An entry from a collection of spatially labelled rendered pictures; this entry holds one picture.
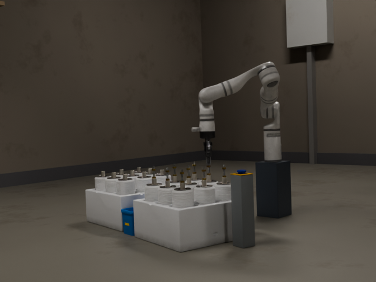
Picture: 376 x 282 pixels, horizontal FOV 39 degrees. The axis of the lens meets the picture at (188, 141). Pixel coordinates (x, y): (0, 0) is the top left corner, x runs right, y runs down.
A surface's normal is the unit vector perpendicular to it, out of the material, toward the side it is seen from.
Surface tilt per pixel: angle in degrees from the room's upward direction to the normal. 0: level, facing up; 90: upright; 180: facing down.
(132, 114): 90
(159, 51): 90
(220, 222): 90
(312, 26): 90
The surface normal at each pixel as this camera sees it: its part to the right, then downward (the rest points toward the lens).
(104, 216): -0.79, 0.06
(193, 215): 0.58, 0.02
